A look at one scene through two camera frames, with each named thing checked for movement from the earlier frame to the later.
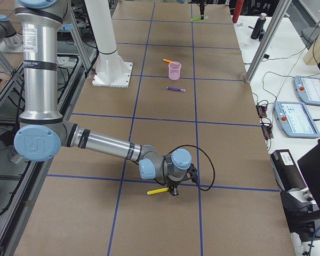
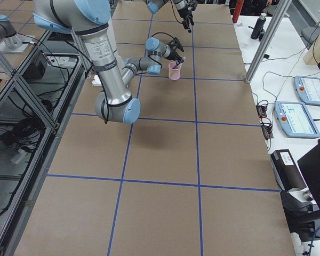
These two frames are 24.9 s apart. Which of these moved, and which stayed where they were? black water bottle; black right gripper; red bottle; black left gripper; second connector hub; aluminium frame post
Moved: black right gripper; black left gripper
Stayed: aluminium frame post; red bottle; second connector hub; black water bottle
